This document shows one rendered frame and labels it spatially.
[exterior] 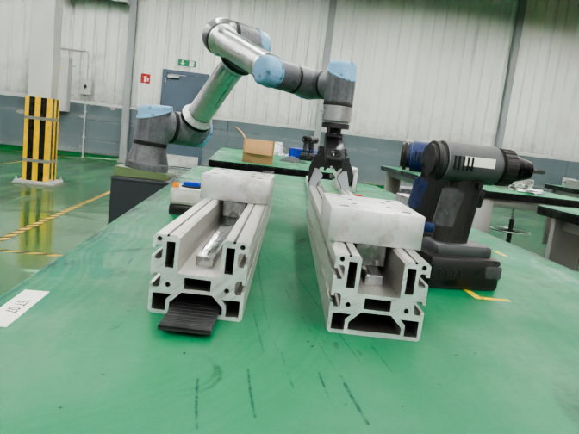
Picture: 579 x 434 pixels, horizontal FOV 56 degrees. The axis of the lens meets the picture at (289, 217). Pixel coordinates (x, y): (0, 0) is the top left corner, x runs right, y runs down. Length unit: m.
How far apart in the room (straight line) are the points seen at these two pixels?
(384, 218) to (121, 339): 0.31
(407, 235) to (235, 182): 0.34
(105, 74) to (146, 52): 1.00
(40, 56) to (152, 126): 5.86
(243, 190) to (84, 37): 12.21
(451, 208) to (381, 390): 0.43
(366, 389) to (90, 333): 0.25
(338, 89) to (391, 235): 0.79
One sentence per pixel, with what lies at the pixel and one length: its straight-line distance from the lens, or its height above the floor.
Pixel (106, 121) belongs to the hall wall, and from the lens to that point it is 12.75.
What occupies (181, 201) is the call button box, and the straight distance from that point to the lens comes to 1.23.
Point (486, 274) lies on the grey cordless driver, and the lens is 0.89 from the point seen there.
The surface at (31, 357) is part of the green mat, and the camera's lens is 0.50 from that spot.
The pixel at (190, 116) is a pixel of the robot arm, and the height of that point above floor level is 1.01.
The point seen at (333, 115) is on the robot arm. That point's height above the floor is 1.04.
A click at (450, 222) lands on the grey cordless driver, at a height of 0.88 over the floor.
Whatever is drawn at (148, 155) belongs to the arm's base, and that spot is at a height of 0.86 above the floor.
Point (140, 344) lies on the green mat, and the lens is 0.52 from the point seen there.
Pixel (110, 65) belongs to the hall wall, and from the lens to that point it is 12.80.
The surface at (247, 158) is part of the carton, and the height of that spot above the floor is 0.81.
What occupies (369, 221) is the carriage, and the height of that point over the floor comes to 0.89.
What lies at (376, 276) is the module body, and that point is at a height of 0.84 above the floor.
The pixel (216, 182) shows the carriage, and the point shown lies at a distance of 0.89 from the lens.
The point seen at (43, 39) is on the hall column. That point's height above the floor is 1.81.
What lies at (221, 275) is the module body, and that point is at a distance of 0.58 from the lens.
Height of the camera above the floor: 0.98
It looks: 8 degrees down
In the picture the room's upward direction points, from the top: 7 degrees clockwise
